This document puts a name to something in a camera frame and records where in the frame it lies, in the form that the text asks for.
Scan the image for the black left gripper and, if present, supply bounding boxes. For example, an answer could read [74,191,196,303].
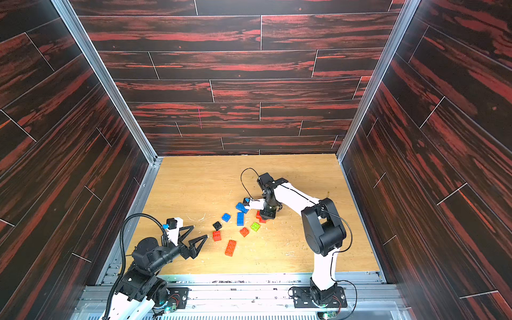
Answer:
[149,225,207,275]

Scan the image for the green square brick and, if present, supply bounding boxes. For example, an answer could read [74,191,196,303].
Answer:
[251,222,261,232]

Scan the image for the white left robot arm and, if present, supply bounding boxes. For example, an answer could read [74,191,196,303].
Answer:
[101,226,208,319]

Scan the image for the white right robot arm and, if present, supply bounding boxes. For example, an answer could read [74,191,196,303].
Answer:
[246,173,347,294]

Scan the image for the blue long brick near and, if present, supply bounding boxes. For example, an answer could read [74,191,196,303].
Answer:
[237,212,245,227]

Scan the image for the blue long brick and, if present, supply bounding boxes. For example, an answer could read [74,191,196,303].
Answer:
[237,212,245,227]
[235,203,249,213]

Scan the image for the blue long brick far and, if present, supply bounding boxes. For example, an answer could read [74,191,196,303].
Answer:
[235,203,249,213]

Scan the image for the small red square brick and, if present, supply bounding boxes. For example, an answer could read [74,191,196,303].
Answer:
[239,227,249,237]

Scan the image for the aluminium front base rails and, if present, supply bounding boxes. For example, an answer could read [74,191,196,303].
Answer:
[69,271,413,320]

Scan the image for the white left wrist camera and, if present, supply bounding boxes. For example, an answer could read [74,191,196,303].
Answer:
[164,217,183,246]

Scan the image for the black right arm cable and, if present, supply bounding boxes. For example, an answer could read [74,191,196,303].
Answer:
[240,167,261,201]

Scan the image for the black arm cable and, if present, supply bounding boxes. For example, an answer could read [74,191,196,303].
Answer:
[101,213,167,320]
[240,167,261,201]

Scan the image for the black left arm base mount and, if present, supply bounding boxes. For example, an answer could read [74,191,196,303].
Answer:
[163,287,190,313]

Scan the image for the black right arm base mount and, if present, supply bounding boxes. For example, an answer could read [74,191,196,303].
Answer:
[287,279,347,309]

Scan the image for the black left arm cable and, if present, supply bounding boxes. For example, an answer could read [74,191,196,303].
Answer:
[101,213,167,320]

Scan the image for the aluminium frame rail left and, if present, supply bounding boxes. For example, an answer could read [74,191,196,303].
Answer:
[52,1,161,285]

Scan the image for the aluminium frame rail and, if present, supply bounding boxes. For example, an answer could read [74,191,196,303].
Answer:
[52,1,161,285]
[336,0,421,168]

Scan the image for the aluminium frame rail right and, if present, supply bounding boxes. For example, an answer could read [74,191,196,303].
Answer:
[336,0,421,168]

